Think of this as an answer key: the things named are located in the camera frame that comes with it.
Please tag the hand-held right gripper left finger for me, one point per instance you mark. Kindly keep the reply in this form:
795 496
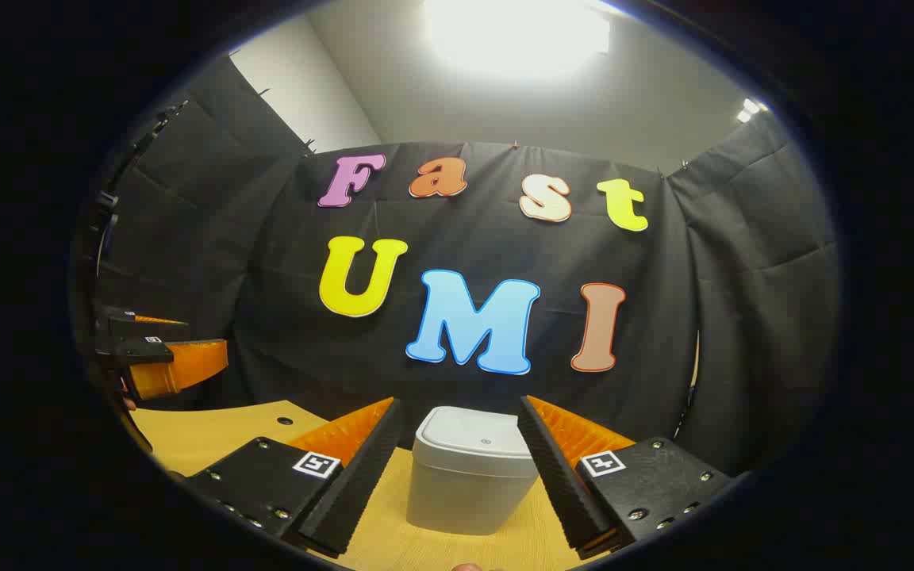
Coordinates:
362 484

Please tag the large ceiling light panel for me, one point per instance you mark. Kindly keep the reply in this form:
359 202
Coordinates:
516 36

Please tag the wooden desktop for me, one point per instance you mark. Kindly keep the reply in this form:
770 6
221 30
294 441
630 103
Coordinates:
219 436

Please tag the black backdrop cloth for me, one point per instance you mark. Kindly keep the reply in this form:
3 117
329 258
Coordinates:
465 238

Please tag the grey desktop garbage bin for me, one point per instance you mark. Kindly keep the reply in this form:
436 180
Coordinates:
465 484

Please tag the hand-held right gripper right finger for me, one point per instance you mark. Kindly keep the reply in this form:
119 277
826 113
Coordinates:
556 476

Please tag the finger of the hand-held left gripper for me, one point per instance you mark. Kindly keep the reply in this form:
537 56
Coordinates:
187 365
151 320

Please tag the small ceiling light panel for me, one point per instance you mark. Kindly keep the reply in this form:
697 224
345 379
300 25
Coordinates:
750 109

